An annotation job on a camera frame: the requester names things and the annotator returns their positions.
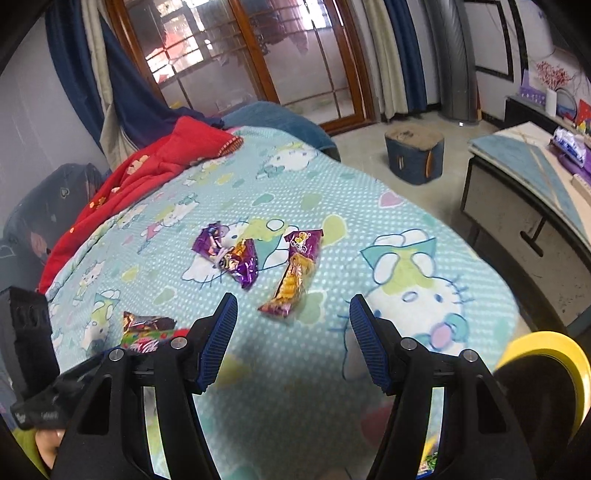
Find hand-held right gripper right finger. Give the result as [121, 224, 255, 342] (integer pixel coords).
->
[349, 294, 539, 480]

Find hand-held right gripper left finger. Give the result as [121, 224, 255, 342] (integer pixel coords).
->
[51, 292, 238, 480]

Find purple yellow snack packet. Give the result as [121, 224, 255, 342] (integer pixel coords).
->
[257, 229, 324, 319]

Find brown snack wrapper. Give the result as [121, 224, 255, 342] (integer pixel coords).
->
[122, 311, 176, 335]

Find green and red snack wrapper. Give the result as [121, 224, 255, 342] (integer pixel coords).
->
[121, 329, 190, 354]

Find purple and orange snack wrapper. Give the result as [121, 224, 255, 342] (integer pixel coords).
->
[217, 237, 259, 290]

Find grey heart print pillow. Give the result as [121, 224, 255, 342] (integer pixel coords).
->
[2, 162, 109, 291]

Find cat print blanket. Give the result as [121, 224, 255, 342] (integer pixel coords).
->
[44, 124, 518, 480]

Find yellow tape roll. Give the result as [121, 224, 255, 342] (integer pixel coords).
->
[493, 331, 591, 444]

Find red flower blanket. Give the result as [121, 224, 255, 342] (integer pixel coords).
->
[37, 116, 244, 294]

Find blue stool with wooden top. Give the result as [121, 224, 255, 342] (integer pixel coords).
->
[385, 128, 445, 185]

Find marble top coffee table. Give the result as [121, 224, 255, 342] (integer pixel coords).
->
[461, 121, 591, 330]

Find blue fleece blanket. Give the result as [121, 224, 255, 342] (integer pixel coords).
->
[222, 102, 342, 162]

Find navy and beige curtain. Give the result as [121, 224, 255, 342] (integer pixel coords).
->
[362, 0, 430, 121]
[44, 0, 178, 162]

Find purple plastic basket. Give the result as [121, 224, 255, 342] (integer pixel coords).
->
[549, 138, 591, 176]

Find black television stand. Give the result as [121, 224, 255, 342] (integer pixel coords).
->
[504, 95, 591, 139]

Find silver tower air conditioner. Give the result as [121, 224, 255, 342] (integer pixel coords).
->
[427, 0, 481, 126]

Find tissue pack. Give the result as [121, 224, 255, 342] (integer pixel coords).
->
[553, 127, 589, 155]

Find wooden framed glass door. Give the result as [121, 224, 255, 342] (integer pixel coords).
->
[104, 0, 377, 134]

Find purple box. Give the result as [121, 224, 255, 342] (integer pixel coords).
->
[519, 69, 548, 102]

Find white vase with red flowers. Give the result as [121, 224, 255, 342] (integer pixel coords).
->
[536, 60, 573, 118]

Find round blue plate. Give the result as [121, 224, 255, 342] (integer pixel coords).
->
[556, 88, 578, 123]

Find red picture card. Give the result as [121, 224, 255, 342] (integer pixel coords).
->
[575, 98, 591, 134]

